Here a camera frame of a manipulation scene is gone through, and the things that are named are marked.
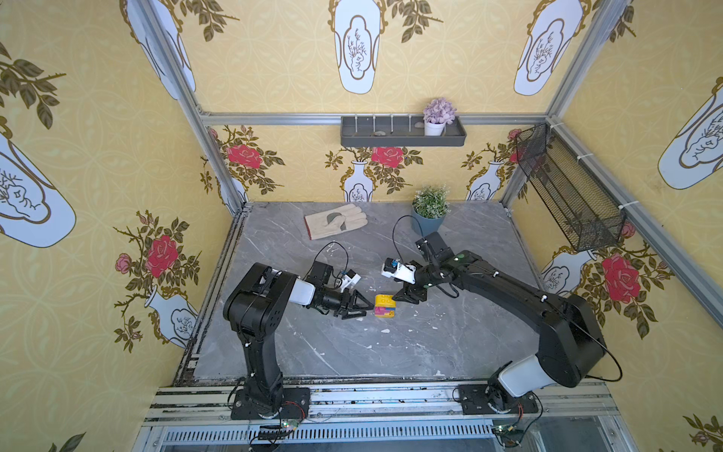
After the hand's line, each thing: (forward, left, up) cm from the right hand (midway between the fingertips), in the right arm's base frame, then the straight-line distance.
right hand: (397, 288), depth 84 cm
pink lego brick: (-5, +5, -7) cm, 9 cm away
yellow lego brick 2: (-5, +2, -9) cm, 11 cm away
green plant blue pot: (+31, -12, +3) cm, 34 cm away
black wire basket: (+19, -57, +10) cm, 61 cm away
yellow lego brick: (-3, +3, -2) cm, 5 cm away
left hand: (-5, +9, -9) cm, 13 cm away
